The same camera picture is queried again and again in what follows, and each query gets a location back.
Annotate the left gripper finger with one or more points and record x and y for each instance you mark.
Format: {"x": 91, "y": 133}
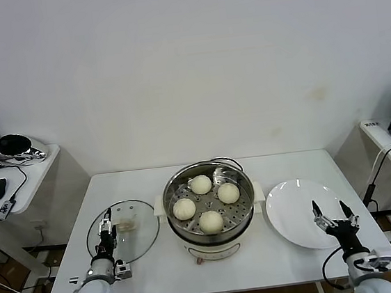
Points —
{"x": 113, "y": 227}
{"x": 105, "y": 227}

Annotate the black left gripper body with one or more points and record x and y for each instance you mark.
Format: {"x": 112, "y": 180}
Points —
{"x": 108, "y": 245}

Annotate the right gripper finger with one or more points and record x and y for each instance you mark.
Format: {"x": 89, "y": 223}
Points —
{"x": 324, "y": 222}
{"x": 353, "y": 219}

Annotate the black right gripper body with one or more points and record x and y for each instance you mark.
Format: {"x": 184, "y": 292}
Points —
{"x": 346, "y": 233}

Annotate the round glass pot lid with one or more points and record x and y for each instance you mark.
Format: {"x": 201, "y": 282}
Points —
{"x": 142, "y": 236}

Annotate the white steamed baozi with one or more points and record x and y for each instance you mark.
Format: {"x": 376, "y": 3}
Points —
{"x": 228, "y": 192}
{"x": 210, "y": 222}
{"x": 200, "y": 184}
{"x": 184, "y": 209}

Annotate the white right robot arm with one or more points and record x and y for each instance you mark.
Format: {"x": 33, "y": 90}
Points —
{"x": 367, "y": 286}

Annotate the stainless steel steamer basket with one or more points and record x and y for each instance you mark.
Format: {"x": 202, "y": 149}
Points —
{"x": 237, "y": 215}

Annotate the white round plate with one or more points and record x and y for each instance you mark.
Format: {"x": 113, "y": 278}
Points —
{"x": 292, "y": 206}

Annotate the small grey usb hub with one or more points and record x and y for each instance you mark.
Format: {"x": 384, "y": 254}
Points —
{"x": 4, "y": 210}

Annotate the chrome headset device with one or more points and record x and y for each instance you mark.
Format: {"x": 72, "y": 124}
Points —
{"x": 12, "y": 144}

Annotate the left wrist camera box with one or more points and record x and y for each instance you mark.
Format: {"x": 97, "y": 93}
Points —
{"x": 124, "y": 271}

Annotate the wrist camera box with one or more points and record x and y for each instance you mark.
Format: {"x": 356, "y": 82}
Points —
{"x": 124, "y": 271}
{"x": 382, "y": 262}

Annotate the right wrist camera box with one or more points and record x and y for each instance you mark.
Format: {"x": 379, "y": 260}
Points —
{"x": 382, "y": 262}

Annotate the white wall socket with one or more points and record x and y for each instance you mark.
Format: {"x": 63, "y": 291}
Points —
{"x": 41, "y": 225}

